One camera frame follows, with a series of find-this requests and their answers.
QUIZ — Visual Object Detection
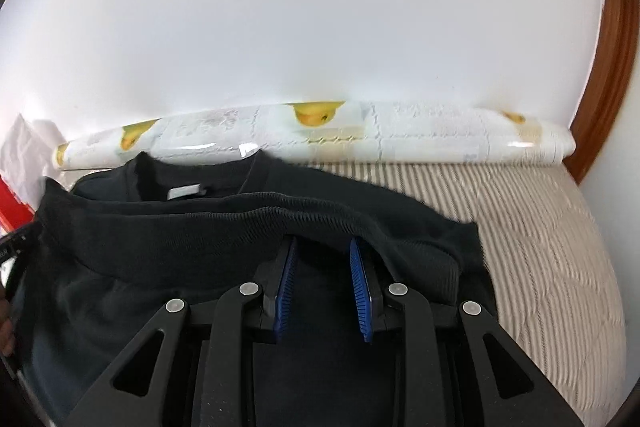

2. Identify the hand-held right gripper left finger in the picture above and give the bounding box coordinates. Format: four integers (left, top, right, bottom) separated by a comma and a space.
62, 237, 301, 427

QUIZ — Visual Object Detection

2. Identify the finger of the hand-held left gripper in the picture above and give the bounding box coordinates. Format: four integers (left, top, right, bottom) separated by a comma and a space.
0, 227, 40, 265

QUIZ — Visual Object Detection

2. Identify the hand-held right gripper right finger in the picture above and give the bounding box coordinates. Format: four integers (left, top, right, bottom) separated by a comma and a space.
349, 237, 583, 427

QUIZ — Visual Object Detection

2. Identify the black sweatshirt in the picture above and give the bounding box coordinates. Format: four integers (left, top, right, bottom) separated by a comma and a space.
10, 151, 501, 427

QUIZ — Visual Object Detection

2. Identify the person's left forearm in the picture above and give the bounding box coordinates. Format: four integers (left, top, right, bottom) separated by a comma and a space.
0, 294, 16, 358

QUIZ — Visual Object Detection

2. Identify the red paper bag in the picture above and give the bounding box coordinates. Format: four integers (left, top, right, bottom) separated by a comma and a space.
0, 174, 38, 233

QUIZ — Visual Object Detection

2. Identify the white plastic bag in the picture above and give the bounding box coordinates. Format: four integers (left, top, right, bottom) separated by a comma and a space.
0, 114, 68, 208

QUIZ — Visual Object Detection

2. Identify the rolled fruit print sheet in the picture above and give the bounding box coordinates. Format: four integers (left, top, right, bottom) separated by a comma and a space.
54, 99, 576, 172

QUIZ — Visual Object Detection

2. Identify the striped mattress pad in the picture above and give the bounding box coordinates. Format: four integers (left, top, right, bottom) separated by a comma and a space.
305, 159, 628, 427

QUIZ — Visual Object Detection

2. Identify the brown wooden door frame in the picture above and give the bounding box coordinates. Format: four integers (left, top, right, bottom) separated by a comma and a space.
562, 0, 640, 186

